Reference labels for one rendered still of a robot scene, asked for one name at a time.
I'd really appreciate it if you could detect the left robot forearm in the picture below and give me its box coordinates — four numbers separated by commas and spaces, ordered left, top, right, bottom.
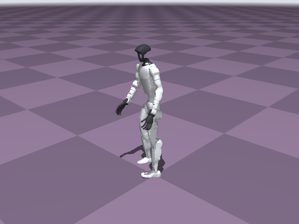
151, 89, 163, 115

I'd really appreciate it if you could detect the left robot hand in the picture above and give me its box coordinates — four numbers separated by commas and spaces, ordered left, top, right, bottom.
141, 109, 155, 130

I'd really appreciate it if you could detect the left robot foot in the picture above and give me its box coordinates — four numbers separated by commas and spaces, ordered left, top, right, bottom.
141, 170, 161, 178

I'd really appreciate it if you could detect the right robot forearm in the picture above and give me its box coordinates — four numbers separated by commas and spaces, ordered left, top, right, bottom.
125, 85, 137, 104

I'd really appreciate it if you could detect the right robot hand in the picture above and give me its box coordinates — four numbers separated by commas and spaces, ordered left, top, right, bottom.
116, 98, 128, 115

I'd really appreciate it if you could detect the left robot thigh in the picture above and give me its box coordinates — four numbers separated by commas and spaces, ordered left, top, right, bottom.
148, 109, 163, 147

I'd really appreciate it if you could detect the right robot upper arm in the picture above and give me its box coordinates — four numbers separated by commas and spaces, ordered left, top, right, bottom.
133, 64, 141, 88

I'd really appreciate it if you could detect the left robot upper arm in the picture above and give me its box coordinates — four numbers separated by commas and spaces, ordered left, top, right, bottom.
149, 67, 164, 94

